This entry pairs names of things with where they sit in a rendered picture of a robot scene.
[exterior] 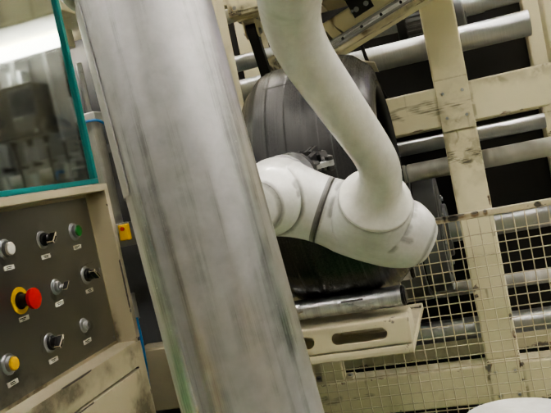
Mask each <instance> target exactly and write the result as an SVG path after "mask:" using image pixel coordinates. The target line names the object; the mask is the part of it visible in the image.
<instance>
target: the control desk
mask: <svg viewBox="0 0 551 413"><path fill-rule="evenodd" d="M138 337H139V329H138V325H137V321H136V317H135V313H134V306H133V302H132V298H131V295H130V287H129V284H128V279H127V276H126V272H125V265H124V261H123V257H122V253H121V246H120V242H119V238H118V234H117V231H116V223H115V220H114V215H113V212H112V205H111V201H110V197H109V193H108V189H107V184H105V183H100V184H89V185H83V186H77V187H71V188H60V189H54V190H48V191H43V192H37V193H27V194H21V195H15V196H7V197H0V413H156V410H155V406H154V401H153V395H152V391H151V387H150V383H149V379H148V372H147V368H146V365H145V360H144V356H143V349H142V346H141V342H140V340H139V341H138Z"/></svg>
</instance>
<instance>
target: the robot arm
mask: <svg viewBox="0 0 551 413"><path fill-rule="evenodd" d="M61 1H63V2H64V3H65V4H66V5H67V6H68V7H69V8H70V9H71V10H72V11H75V14H76V18H77V21H78V24H79V27H80V33H81V37H82V40H83V43H84V49H85V52H86V56H87V59H88V62H89V68H90V71H91V75H92V78H93V83H94V87H95V90H96V94H97V97H98V102H99V106H100V109H101V113H102V118H103V122H104V125H105V128H106V131H107V137H108V141H109V144H110V147H111V150H112V156H113V160H114V163H115V166H116V172H117V175H118V179H119V182H120V186H121V191H122V194H123V198H124V200H125V201H126V203H127V206H128V210H129V213H130V218H131V222H132V225H133V229H134V235H135V237H136V241H137V244H138V248H139V254H140V257H141V260H142V263H143V269H144V273H145V276H146V279H147V282H148V288H149V292H150V295H151V299H152V301H153V307H154V310H155V314H156V317H157V322H158V326H159V329H160V333H161V336H162V341H163V345H164V348H165V352H166V358H167V360H168V364H169V367H170V371H171V377H172V380H173V383H174V386H175V392H176V396H177V399H178V402H179V405H180V411H181V413H325V412H324V409H323V405H322V403H321V397H320V394H319V391H318V387H317V385H316V379H315V376H314V373H313V370H312V364H311V362H310V358H309V355H308V352H307V346H306V343H305V340H304V336H303V331H302V328H301V325H300V322H299V318H298V313H297V310H296V307H295V304H294V299H293V295H292V293H291V289H290V286H289V281H288V277H287V274H286V271H285V266H284V262H283V259H282V256H281V253H280V248H279V244H278V241H277V238H276V236H278V237H291V238H300V239H304V240H307V241H310V242H313V243H317V244H319V245H322V246H323V247H326V248H328V249H330V250H331V251H333V252H337V253H339V254H341V255H343V256H347V257H350V258H353V259H355V260H358V261H363V262H366V263H369V264H372V265H376V266H383V267H389V268H410V267H413V266H416V265H417V264H420V263H422V262H423V261H424V260H425V259H426V258H427V257H428V256H429V255H430V252H431V250H432V248H433V246H434V245H435V240H436V238H437V234H438V226H437V224H436V223H435V218H434V216H433V215H432V214H431V213H430V211H429V210H428V209H427V208H426V207H425V206H423V205H422V204H421V203H419V202H417V201H415V200H413V198H412V195H411V193H410V190H409V188H408V186H407V185H406V184H405V183H404V182H403V178H402V169H401V165H400V161H399V158H398V154H397V152H396V151H395V148H394V146H393V144H392V143H391V141H390V139H389V137H388V135H387V133H386V132H385V130H384V129H383V127H382V126H381V124H380V122H379V121H378V120H377V118H376V116H375V114H374V113H373V111H372V109H371V108H370V107H369V105H368V103H367V101H366V100H365V98H364V97H363V96H362V94H361V92H360V91H359V89H358V87H357V85H356V84H355V83H354V81H353V79H352V78H351V76H350V74H349V73H348V72H347V70H346V69H345V67H344V65H343V63H342V62H341V60H340V59H339V57H338V55H337V54H336V52H335V50H334V49H333V47H332V45H331V43H330V41H329V39H328V37H327V35H326V32H325V29H324V26H323V23H322V18H321V4H322V0H257V7H258V11H259V16H260V19H261V23H262V28H263V30H264V33H265V35H266V39H267V41H268V43H269V45H270V47H271V50H272V51H273V53H274V55H275V58H276V60H277V61H278V62H279V64H280V66H281V67H282V69H283V71H284V72H285V73H286V75H287V76H288V77H289V79H290V81H291V82H292V83H293V85H294V86H295V88H296V89H297V90H298V91H299V92H300V94H301V95H302V96H303V98H304V99H305V100H306V102H307V103H308V104H309V106H310V107H311V108H312V109H313V110H314V112H315V113H316V114H317V116H318V117H319V118H320V119H321V121H322V122H323V124H324V125H325V126H326V128H327V129H328V130H329V131H330V132H331V133H332V135H333V136H334V137H335V139H336V140H337V141H338V143H339V144H340V146H341V147H342V148H343V149H344V150H345V151H346V153H347V154H348V156H349V157H350V158H351V160H352V161H353V163H354V165H355V166H356V167H357V171H356V172H354V173H352V174H351V175H350V176H349V177H348V178H347V179H346V180H344V179H338V178H335V177H332V176H329V175H326V174H323V173H321V168H323V169H324V170H334V169H335V164H334V160H333V156H332V155H328V154H327V152H326V150H321V151H320V152H318V149H317V146H313V147H309V148H308V149H307V150H306V151H305V152H304V153H303V151H299V152H288V153H285V154H282V155H278V156H277V155H275V156H274V157H270V158H267V159H265V160H262V161H259V162H258V163H257V164H256V161H255V157H254V155H253V149H252V146H251V143H250V139H249V136H248V131H247V128H246V124H245V121H244V116H243V112H242V110H241V106H240V103H239V98H238V95H237V92H236V88H235V83H234V80H233V77H232V74H231V70H230V65H229V62H228V59H227V56H226V52H225V47H224V44H223V41H222V37H221V32H220V29H219V26H218V23H217V19H216V14H215V11H214V8H213V5H212V0H61ZM467 413H551V399H548V398H539V397H520V398H510V399H503V400H498V401H494V402H488V403H485V404H483V405H480V406H477V407H475V408H473V409H471V410H470V411H468V412H467Z"/></svg>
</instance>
